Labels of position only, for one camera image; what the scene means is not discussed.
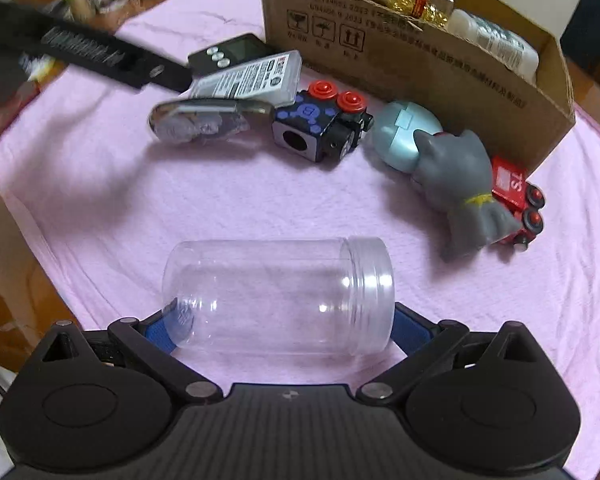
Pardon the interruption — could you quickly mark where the clear plastic jar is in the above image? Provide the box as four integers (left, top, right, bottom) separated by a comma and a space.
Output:
161, 236, 396, 358

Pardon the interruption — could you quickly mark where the green-capped container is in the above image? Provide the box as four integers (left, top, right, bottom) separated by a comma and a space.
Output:
62, 0, 93, 23

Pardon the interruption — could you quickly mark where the white labelled bottle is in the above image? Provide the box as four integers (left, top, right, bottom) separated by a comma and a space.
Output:
450, 8, 540, 81

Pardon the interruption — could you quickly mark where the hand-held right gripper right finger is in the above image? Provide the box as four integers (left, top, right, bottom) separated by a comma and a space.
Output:
355, 301, 549, 406

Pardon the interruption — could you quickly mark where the pink cloth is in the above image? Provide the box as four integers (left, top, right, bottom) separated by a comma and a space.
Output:
0, 0, 600, 480

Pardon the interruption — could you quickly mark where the red toy train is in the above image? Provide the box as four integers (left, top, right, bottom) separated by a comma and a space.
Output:
490, 156, 546, 251

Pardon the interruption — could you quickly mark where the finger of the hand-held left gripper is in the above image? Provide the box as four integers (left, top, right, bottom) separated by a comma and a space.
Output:
119, 38, 194, 94

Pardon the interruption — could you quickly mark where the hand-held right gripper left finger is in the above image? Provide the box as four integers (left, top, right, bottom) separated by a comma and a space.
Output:
27, 299, 223, 404

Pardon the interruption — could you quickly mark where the labelled plastic packet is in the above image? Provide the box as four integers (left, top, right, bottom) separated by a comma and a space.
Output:
182, 50, 302, 108

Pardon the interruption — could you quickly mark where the light blue egg-shaped case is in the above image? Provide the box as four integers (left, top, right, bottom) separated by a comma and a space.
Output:
370, 100, 446, 173

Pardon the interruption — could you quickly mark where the black blue toy train block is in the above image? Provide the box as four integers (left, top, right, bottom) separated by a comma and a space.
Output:
272, 81, 375, 163

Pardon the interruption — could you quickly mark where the grey cat figurine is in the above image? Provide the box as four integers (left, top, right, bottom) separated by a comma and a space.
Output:
411, 129, 523, 263

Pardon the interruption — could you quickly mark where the black digital timer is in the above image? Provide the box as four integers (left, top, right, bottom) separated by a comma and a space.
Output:
187, 34, 276, 73

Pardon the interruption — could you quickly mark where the brown cardboard box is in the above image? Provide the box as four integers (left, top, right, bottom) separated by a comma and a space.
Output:
259, 0, 576, 176

